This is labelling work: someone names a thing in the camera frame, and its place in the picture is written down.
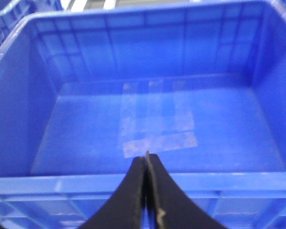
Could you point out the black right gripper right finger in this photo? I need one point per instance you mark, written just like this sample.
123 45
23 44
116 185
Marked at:
168 206

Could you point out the rear left blue bin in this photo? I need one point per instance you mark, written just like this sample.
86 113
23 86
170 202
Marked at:
12 11

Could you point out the clear tape patch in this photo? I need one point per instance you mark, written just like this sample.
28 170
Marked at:
154 118

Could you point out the right blue plastic bin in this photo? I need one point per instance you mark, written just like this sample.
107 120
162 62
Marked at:
61 80

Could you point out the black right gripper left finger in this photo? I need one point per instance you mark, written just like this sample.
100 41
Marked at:
124 209

